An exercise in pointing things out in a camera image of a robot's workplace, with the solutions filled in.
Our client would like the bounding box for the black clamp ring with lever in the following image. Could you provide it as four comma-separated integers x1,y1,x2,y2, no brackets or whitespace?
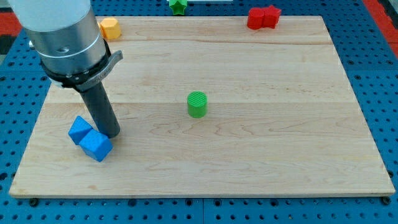
42,40,123,92

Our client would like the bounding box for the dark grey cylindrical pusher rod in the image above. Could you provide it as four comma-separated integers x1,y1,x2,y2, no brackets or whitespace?
80,83,121,139

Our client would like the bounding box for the green cylinder block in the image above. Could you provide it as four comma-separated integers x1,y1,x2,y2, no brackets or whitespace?
187,91,208,118

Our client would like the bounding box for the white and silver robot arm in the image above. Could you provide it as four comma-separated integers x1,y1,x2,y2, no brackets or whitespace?
8,0,123,138

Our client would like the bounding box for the blue triangle block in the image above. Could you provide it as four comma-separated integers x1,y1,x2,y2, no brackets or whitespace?
68,116,93,145

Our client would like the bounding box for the blue cube block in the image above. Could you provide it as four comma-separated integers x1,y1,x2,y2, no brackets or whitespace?
79,129,113,162

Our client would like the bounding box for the yellow hexagon block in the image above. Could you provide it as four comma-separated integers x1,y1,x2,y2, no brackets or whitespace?
98,17,122,40

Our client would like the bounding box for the green star block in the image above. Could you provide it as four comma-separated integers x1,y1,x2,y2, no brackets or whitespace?
169,0,188,16

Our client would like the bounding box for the red cylinder block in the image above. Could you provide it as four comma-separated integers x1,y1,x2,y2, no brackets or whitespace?
247,7,265,30

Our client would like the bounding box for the light wooden board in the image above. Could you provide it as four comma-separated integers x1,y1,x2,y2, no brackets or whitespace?
9,16,396,198

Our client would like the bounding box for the red star block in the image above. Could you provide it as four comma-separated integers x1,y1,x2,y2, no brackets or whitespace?
262,5,282,29

